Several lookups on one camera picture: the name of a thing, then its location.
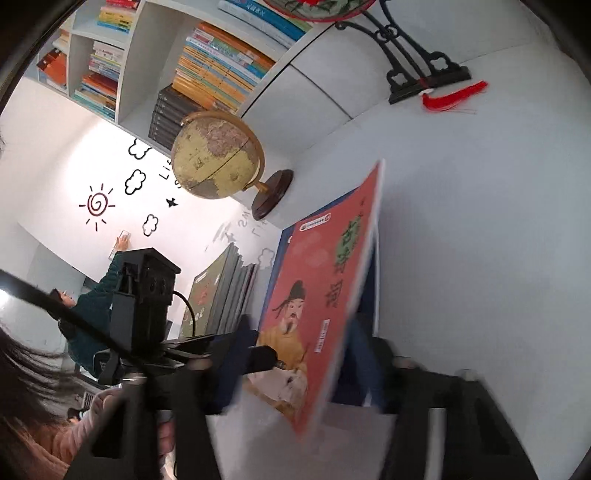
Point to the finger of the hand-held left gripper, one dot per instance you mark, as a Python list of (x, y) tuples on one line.
[(264, 360)]

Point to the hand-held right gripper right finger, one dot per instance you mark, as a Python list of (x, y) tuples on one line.
[(364, 374)]

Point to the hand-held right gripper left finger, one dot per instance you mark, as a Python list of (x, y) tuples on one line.
[(233, 364)]

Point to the stack of picture books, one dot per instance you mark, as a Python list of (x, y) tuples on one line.
[(221, 290)]

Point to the orange-red ancient poet book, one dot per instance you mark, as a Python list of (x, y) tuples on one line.
[(318, 277)]

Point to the person's left forearm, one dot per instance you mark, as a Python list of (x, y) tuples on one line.
[(99, 406)]

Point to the stack of colourful shelved books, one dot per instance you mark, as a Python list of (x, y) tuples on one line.
[(99, 83), (117, 16)]

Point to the stack of orange shelved books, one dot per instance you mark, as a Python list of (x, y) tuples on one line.
[(51, 69)]

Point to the person's left hand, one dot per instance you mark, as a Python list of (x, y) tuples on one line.
[(166, 434)]

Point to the royal blue book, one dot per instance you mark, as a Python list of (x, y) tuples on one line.
[(369, 286)]

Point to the person's dark hair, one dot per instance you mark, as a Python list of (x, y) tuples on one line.
[(23, 378)]

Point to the beige desk globe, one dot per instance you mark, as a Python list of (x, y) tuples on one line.
[(212, 152)]

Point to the row of dark grey volumes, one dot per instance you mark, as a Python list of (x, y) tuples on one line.
[(166, 115)]

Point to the white cabinet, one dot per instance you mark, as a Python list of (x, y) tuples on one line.
[(295, 101)]

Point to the white bookshelf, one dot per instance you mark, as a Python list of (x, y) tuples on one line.
[(147, 46)]

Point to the red tassel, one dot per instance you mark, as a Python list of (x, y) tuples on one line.
[(443, 100)]

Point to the black ornate fan stand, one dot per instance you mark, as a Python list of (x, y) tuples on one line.
[(429, 79)]

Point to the round red flower embroidery fan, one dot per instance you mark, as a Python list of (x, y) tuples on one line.
[(323, 9)]

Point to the white wall switch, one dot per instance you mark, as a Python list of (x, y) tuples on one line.
[(124, 235)]

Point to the cloud wall decal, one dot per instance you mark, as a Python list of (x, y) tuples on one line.
[(150, 225), (135, 181), (138, 148)]

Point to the bird wall decal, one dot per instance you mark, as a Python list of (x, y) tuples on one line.
[(171, 201)]

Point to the sun wall decal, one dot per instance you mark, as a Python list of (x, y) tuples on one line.
[(97, 203)]

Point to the lettering wall decal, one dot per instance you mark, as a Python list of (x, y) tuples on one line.
[(165, 173)]

